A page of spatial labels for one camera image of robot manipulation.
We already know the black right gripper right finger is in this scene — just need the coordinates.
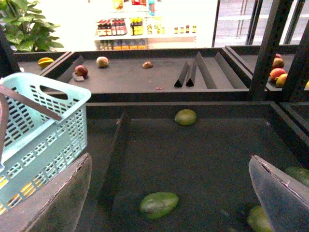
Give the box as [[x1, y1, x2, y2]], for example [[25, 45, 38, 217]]
[[249, 155, 309, 232]]

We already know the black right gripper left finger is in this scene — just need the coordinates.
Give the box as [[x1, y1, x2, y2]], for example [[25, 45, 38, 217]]
[[0, 153, 92, 232]]

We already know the light blue plastic basket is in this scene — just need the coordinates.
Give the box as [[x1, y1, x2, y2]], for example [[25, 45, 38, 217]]
[[0, 72, 91, 213]]

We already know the brown basket handle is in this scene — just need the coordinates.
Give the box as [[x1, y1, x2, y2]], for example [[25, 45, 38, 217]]
[[0, 85, 62, 158]]

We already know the red mango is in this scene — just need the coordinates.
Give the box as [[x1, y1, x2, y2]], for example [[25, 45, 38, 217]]
[[269, 68, 287, 83]]

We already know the green avocado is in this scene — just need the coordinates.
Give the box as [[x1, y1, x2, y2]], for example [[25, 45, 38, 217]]
[[140, 191, 179, 219], [174, 109, 197, 126], [246, 205, 273, 232]]

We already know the red apple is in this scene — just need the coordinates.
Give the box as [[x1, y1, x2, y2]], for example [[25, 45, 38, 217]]
[[74, 65, 88, 77]]

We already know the yellow star fruit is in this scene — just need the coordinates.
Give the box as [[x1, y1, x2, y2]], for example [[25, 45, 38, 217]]
[[38, 57, 54, 69]]

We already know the brown round fruit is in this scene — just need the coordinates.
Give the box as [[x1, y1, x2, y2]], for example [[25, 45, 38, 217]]
[[96, 56, 109, 68]]

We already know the green potted plant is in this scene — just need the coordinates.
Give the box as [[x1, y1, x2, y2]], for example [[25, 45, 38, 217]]
[[0, 0, 64, 52]]

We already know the bottle shelf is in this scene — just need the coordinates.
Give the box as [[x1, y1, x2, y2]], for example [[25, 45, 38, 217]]
[[94, 0, 197, 50]]

